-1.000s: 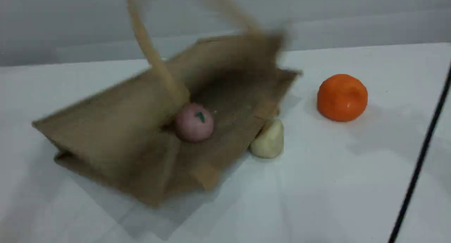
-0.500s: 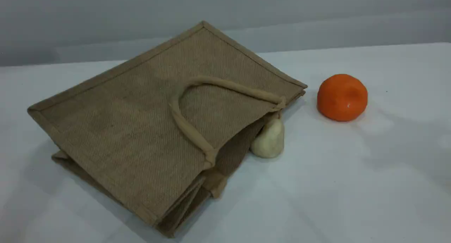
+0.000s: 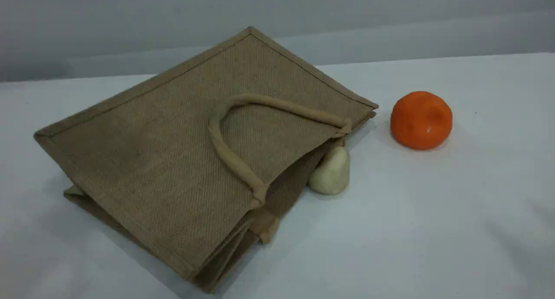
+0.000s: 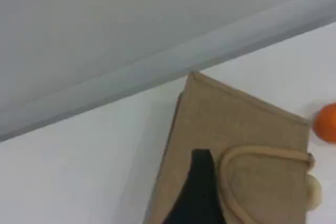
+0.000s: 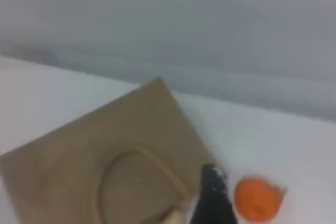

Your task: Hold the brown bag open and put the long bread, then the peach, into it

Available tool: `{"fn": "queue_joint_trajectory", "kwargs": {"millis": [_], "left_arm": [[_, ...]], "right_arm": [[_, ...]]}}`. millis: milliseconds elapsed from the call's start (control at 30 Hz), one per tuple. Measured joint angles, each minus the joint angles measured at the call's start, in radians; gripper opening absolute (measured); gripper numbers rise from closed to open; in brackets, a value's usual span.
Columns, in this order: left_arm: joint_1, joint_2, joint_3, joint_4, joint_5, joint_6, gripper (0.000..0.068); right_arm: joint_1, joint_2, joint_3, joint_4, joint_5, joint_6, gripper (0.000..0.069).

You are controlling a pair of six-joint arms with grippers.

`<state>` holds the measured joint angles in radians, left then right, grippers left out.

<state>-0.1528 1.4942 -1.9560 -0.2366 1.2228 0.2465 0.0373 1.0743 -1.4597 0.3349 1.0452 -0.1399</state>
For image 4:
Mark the brown jute tote bag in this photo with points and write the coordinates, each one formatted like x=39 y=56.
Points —
x=249 y=129

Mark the orange tangerine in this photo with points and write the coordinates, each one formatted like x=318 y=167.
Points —
x=326 y=124

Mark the white tablecloth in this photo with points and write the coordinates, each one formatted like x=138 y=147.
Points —
x=78 y=176

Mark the pale potato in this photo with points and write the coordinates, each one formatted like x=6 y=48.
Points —
x=315 y=192

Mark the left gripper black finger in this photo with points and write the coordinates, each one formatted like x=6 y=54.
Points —
x=197 y=200

